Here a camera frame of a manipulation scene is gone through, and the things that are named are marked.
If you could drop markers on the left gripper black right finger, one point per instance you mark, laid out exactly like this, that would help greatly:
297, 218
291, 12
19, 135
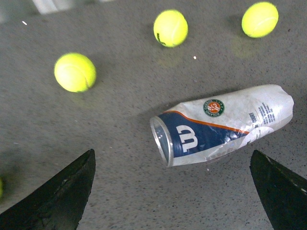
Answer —
282, 192

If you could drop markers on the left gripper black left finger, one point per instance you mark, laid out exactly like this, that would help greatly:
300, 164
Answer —
59, 203

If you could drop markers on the Wilson tennis ball can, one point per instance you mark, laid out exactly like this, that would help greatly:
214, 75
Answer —
207, 129

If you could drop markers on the yellow tennis ball far right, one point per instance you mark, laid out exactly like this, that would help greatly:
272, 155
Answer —
1, 187

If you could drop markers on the yellow tennis ball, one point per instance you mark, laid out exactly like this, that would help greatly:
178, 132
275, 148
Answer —
75, 72
260, 19
1, 187
170, 28

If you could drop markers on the yellow tennis ball near left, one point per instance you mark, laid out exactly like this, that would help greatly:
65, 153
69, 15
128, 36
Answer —
75, 72

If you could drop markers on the yellow tennis ball centre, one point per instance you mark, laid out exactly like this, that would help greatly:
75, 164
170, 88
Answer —
170, 28

